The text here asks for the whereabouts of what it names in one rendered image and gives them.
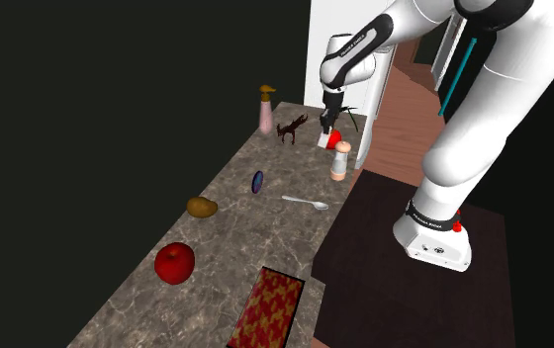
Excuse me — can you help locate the dark maroon robot stand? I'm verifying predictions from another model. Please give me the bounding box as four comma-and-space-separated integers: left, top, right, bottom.
311, 168, 517, 348

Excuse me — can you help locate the teal bar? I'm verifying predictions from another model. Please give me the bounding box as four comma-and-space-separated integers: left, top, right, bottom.
437, 37, 479, 118

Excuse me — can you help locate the silver spoon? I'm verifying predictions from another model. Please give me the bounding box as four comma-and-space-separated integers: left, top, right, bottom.
281, 194, 330, 212

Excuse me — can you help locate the purple blue oval disc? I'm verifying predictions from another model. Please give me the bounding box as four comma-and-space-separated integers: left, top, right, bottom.
250, 169, 265, 196

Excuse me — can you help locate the white door frame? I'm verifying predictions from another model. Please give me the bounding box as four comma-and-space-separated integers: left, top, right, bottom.
430, 13, 469, 93

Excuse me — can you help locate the pink pump bottle orange top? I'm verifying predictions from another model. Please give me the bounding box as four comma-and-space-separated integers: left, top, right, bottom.
258, 84, 278, 135

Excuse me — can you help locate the tall white cabinet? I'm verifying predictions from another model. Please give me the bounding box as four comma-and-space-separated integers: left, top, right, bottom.
304, 0, 398, 171

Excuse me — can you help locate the red apple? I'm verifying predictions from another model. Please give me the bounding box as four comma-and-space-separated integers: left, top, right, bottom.
153, 241, 197, 286

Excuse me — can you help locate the dark brown animal figure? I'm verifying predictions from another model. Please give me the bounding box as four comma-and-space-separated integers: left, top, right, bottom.
276, 113, 310, 146

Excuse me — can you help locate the tan and grey pepper mill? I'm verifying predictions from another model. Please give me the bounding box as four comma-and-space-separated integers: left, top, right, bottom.
329, 139, 353, 182

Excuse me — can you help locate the brown potato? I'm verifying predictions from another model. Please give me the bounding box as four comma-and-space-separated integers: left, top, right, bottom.
185, 195, 220, 219

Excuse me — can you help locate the red yellow patterned book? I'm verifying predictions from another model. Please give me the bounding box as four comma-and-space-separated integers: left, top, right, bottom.
226, 265, 307, 348

